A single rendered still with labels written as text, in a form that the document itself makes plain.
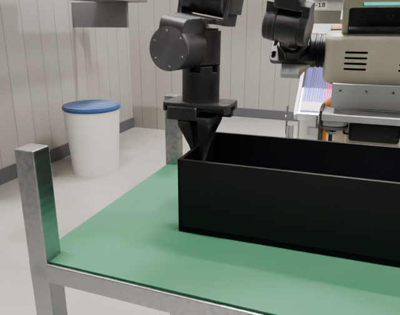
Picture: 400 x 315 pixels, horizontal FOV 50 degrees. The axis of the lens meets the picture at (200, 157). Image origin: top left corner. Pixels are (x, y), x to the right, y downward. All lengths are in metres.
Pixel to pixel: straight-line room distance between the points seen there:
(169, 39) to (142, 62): 4.60
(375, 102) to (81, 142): 2.80
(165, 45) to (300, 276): 0.34
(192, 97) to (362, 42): 0.58
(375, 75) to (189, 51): 0.66
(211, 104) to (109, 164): 3.07
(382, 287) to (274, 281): 0.12
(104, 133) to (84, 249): 2.97
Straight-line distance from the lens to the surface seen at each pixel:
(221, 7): 0.62
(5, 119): 3.77
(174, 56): 0.57
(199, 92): 0.64
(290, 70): 1.16
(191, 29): 0.58
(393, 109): 1.13
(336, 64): 1.13
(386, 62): 1.13
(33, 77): 3.97
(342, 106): 1.13
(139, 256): 0.59
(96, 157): 3.62
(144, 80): 5.18
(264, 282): 0.54
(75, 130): 3.59
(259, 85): 5.79
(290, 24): 1.03
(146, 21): 5.11
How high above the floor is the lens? 1.25
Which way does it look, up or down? 18 degrees down
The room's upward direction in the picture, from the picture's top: straight up
